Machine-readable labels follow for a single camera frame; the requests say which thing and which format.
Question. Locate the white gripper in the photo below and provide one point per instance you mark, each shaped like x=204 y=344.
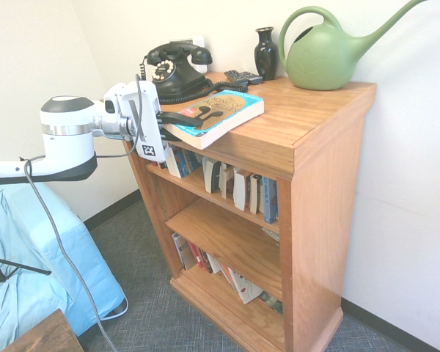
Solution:
x=150 y=121

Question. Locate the teal paperback book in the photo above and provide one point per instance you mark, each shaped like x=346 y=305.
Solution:
x=231 y=113

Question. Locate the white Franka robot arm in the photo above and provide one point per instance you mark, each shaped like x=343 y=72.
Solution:
x=66 y=139

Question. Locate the cream paged paperback book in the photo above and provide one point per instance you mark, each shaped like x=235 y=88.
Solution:
x=176 y=165

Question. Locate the black vintage rotary telephone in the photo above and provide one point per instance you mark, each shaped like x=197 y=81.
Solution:
x=176 y=78

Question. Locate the thick black book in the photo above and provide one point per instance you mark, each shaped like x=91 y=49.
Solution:
x=209 y=176

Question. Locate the black remote control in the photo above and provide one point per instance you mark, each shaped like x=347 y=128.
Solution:
x=236 y=75
x=253 y=77

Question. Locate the white paged paperback book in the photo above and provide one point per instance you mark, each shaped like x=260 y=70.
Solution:
x=240 y=188
x=255 y=194

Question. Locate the small black vase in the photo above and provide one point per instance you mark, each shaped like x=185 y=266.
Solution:
x=265 y=55

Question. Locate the blue spine book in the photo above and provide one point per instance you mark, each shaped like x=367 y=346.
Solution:
x=270 y=199

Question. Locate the red cover leaning book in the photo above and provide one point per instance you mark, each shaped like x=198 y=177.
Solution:
x=201 y=258

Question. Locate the loose paper cards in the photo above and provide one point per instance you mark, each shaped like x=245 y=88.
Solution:
x=271 y=235

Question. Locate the wooden bookshelf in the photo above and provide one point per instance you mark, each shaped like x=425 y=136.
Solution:
x=326 y=154

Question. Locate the green plastic watering can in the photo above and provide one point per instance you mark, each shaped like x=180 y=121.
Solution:
x=315 y=62

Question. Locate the light blue covered couch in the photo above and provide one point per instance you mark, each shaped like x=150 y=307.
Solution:
x=40 y=234

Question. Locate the white cover leaning book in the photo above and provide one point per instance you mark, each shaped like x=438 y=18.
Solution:
x=243 y=286

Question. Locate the flat dark magazine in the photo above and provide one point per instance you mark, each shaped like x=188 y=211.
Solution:
x=272 y=303

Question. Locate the black tripod stand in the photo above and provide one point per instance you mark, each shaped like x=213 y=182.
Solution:
x=7 y=265

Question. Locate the dark wooden table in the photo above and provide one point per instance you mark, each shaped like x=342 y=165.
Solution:
x=44 y=333

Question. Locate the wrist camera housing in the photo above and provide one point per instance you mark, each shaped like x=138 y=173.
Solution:
x=115 y=97

